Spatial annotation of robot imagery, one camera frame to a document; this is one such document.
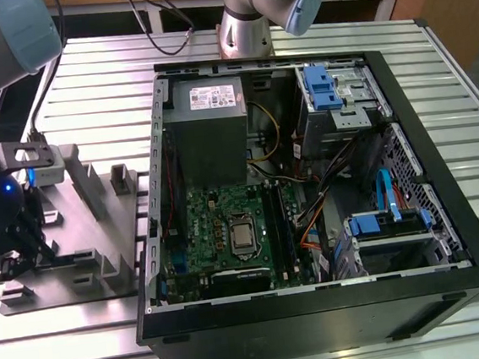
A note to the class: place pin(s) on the silver drive cage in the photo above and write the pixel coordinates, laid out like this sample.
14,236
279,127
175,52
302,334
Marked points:
344,122

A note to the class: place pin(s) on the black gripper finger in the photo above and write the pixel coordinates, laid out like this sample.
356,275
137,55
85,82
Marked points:
8,267
32,233

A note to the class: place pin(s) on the silver CPU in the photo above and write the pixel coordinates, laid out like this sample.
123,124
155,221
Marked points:
243,235

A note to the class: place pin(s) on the black RAM slot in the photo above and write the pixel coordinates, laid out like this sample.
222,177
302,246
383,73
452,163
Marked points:
279,226
272,227

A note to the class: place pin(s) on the black PC case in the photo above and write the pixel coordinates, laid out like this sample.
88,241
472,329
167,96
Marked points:
279,332

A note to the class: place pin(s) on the grey power supply unit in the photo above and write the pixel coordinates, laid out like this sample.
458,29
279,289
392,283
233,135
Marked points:
210,144

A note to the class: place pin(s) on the blue disk carrier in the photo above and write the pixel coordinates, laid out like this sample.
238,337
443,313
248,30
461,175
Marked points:
364,224

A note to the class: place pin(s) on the black graphics card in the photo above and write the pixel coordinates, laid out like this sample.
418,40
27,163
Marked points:
240,279

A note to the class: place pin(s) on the green motherboard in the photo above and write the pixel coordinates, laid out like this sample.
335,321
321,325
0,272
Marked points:
204,234

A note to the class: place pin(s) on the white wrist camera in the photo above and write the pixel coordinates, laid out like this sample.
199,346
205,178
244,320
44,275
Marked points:
50,172

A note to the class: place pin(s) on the grey parts rack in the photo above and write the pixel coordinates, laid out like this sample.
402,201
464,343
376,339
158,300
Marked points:
83,232

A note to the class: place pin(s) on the silver disk bay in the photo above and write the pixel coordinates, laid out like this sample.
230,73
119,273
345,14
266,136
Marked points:
398,242

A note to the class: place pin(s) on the blue plastic drive latch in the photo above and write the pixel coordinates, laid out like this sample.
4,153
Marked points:
320,91

